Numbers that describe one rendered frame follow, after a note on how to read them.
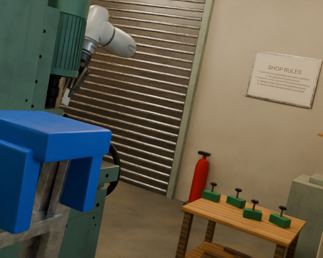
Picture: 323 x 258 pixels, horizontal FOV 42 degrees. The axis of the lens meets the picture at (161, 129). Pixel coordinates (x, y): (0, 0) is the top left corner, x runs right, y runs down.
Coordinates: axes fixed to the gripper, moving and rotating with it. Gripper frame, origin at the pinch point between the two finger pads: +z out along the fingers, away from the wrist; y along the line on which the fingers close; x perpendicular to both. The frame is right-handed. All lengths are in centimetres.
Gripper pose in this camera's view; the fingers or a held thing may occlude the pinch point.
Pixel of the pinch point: (66, 97)
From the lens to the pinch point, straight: 181.2
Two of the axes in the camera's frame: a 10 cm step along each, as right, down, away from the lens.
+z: -3.2, 9.4, -1.1
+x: 4.4, 2.5, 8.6
